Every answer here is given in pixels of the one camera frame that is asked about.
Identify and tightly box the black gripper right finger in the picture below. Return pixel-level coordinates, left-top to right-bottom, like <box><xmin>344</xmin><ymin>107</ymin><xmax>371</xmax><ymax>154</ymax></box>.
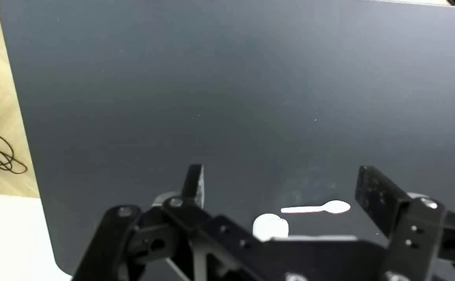
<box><xmin>355</xmin><ymin>165</ymin><xmax>412</xmax><ymax>237</ymax></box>

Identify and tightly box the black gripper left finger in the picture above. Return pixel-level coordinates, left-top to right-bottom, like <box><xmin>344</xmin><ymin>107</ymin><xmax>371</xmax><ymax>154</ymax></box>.
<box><xmin>165</xmin><ymin>164</ymin><xmax>205</xmax><ymax>207</ymax></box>

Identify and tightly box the white plastic spoon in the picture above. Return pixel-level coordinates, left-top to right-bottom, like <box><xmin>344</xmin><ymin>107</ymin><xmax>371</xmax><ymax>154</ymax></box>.
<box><xmin>282</xmin><ymin>200</ymin><xmax>352</xmax><ymax>215</ymax></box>

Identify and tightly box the white ceramic mug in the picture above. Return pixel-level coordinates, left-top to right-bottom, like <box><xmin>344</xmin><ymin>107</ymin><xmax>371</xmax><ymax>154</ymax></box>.
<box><xmin>252</xmin><ymin>214</ymin><xmax>290</xmax><ymax>242</ymax></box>

